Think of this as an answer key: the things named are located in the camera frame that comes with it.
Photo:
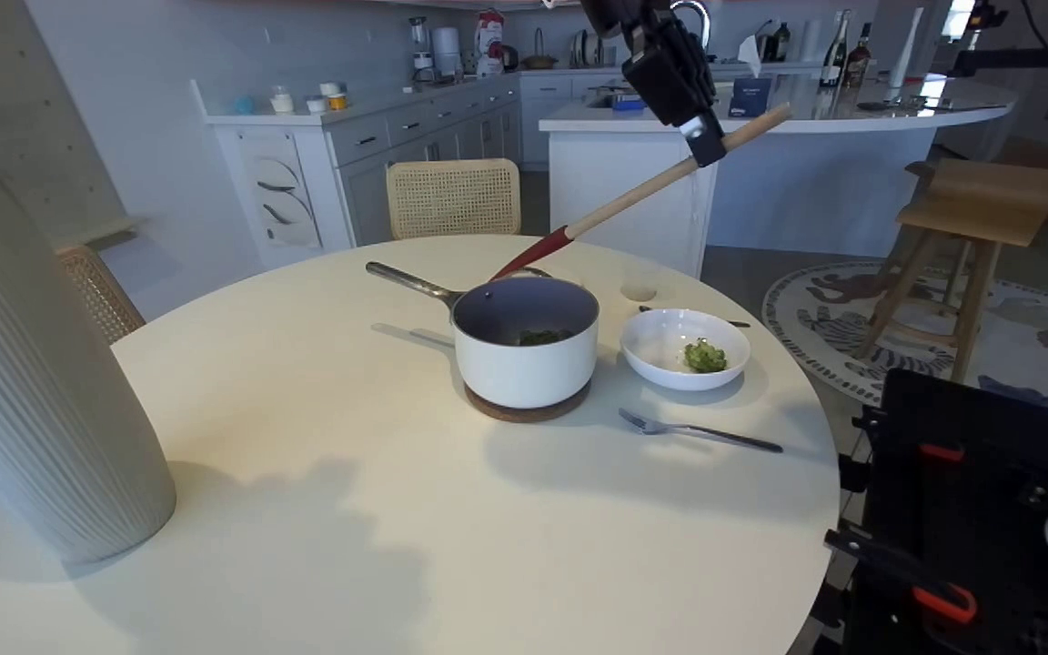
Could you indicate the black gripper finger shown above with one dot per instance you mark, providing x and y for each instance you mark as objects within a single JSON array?
[
  {"x": 699, "y": 42},
  {"x": 672, "y": 77}
]

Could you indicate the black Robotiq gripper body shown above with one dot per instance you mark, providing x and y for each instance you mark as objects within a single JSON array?
[{"x": 627, "y": 20}]

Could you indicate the brown round pot trivet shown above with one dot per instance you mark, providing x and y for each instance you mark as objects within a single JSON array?
[{"x": 528, "y": 417}]

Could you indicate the blue tissue box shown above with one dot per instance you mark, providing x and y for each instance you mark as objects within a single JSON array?
[{"x": 752, "y": 97}]

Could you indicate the red white kitchen appliance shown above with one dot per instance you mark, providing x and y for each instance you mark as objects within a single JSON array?
[{"x": 489, "y": 39}]

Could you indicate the white kitchen island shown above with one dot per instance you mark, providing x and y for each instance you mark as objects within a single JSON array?
[{"x": 791, "y": 182}]

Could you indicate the beige wicker chair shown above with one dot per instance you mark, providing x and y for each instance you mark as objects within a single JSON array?
[{"x": 451, "y": 196}]

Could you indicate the white ceramic bowl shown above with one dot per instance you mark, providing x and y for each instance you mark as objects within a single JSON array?
[{"x": 672, "y": 349}]

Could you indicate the green broccoli floret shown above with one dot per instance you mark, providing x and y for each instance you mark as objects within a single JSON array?
[{"x": 703, "y": 359}]

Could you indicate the wooden bar stool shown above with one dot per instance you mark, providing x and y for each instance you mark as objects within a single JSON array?
[{"x": 985, "y": 202}]

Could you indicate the white jar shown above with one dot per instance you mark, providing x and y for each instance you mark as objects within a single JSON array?
[{"x": 280, "y": 102}]

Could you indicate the silver fork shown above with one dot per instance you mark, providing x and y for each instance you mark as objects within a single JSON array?
[{"x": 720, "y": 434}]

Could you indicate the white kitchen cabinet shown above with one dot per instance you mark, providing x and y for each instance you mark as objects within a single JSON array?
[{"x": 306, "y": 182}]

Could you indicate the round patterned rug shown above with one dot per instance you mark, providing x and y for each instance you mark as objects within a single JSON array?
[{"x": 1036, "y": 339}]

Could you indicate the black orange bar clamp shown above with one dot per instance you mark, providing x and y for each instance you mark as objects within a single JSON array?
[
  {"x": 940, "y": 451},
  {"x": 943, "y": 600}
]

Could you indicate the tall ribbed grey vase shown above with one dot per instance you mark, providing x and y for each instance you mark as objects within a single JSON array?
[{"x": 37, "y": 400}]

